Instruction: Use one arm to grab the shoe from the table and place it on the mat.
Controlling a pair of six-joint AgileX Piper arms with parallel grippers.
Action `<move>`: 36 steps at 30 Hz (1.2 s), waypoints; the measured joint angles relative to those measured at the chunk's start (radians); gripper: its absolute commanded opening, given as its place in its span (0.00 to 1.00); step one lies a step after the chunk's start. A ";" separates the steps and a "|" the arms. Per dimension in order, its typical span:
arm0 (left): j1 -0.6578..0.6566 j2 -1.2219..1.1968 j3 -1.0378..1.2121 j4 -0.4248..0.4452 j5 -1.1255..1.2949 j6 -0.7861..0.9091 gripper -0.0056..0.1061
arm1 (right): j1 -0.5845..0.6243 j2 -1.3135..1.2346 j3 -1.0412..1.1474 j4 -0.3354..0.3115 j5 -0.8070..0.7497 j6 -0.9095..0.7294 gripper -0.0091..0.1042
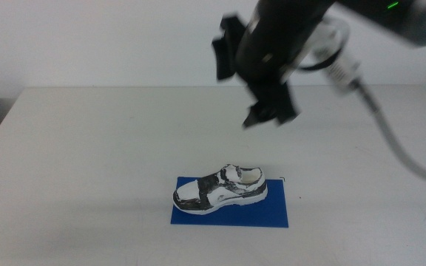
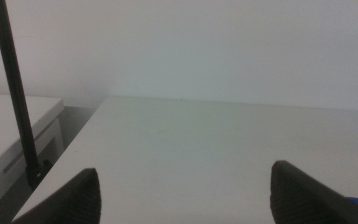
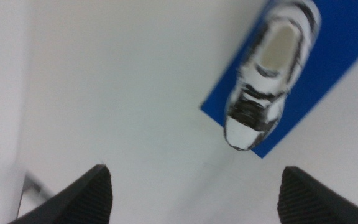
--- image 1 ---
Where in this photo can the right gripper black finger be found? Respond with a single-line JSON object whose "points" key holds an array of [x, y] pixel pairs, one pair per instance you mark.
{"points": [[286, 114], [257, 116]]}

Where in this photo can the black and white model shoe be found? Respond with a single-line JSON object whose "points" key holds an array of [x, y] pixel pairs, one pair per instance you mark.
{"points": [[220, 192]]}

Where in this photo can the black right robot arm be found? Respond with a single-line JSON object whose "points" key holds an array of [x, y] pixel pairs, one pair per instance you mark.
{"points": [[279, 33]]}

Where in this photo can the blue rectangular mat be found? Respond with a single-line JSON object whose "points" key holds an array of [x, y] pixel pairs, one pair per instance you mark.
{"points": [[264, 214]]}

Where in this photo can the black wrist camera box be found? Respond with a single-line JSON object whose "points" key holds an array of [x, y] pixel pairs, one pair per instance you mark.
{"points": [[228, 48]]}

